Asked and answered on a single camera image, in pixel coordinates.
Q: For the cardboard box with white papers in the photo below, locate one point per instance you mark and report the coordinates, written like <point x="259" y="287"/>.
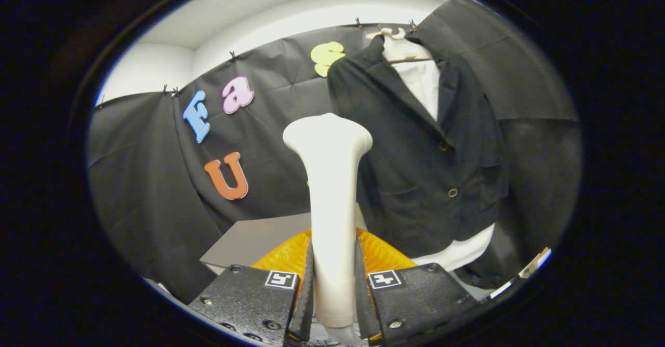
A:
<point x="535" y="264"/>

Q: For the black jacket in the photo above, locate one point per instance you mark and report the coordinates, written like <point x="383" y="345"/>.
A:
<point x="415" y="170"/>

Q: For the black backdrop cloth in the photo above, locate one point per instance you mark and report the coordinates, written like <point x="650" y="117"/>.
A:
<point x="145" y="181"/>

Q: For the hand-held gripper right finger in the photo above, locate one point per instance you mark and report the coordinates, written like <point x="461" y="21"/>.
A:
<point x="415" y="300"/>

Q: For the grey cabinet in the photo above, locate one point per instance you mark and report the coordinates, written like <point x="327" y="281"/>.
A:
<point x="249" y="238"/>

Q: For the row of small backdrop clips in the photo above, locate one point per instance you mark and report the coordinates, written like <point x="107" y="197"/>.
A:
<point x="358" y="23"/>

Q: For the white garment steamer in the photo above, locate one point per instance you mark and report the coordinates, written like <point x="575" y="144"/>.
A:
<point x="332" y="207"/>

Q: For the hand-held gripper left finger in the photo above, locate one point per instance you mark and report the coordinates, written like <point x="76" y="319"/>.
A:
<point x="244" y="300"/>

